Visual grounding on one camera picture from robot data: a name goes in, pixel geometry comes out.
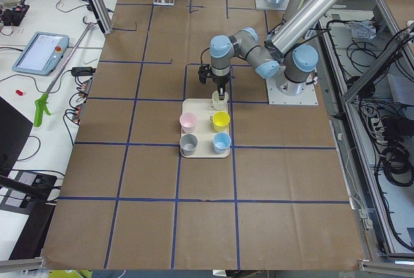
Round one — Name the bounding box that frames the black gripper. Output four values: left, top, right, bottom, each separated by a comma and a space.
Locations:
212, 73, 230, 101

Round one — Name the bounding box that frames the cream white cup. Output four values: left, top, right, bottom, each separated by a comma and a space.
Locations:
212, 91, 229, 111

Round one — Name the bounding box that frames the yellow cup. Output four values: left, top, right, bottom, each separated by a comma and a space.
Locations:
212, 111, 230, 132

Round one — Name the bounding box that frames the pink cup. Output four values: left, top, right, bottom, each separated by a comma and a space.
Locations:
179, 112, 197, 133

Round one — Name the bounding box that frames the grey cup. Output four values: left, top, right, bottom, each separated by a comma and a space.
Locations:
179, 134, 198, 156

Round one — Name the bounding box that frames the cream plastic tray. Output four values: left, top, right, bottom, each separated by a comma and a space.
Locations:
180, 98, 230, 158

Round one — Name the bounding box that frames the black power adapter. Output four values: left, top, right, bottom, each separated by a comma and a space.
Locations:
71, 67, 96, 77

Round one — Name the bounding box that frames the green grabber tool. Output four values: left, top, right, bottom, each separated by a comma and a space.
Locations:
34, 18, 96, 127

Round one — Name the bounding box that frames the blue teach pendant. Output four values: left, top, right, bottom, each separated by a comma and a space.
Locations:
12, 32, 69, 76

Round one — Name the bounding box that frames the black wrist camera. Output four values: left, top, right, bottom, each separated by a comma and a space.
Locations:
198, 64, 211, 85

